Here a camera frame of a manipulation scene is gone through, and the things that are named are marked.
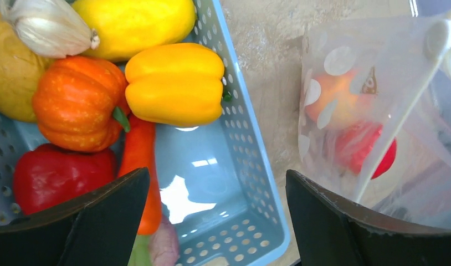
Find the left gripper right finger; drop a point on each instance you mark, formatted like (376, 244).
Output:
(332, 230)

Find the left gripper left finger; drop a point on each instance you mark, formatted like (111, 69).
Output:
(98, 228)

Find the purple onion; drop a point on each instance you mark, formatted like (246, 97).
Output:
(163, 245)

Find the red apple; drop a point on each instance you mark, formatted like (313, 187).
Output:
(354, 143)

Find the light blue plastic basket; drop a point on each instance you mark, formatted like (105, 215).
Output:
(217, 187)

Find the small orange pumpkin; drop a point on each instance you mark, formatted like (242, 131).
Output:
(80, 104)

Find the peach fruit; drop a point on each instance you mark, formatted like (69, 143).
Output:
(332, 105)

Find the clear zip top bag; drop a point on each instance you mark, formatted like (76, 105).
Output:
(404, 63)

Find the yellow bell pepper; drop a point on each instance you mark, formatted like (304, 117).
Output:
(176, 84)

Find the white garlic bulb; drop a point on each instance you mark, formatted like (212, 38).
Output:
(52, 29)

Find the red bell pepper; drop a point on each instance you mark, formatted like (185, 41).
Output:
(49, 176)

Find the orange carrot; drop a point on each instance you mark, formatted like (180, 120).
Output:
(139, 156)

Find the yellow lemon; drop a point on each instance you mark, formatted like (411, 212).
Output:
(20, 71)

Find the yellow squash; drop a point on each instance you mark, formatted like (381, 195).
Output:
(125, 27)

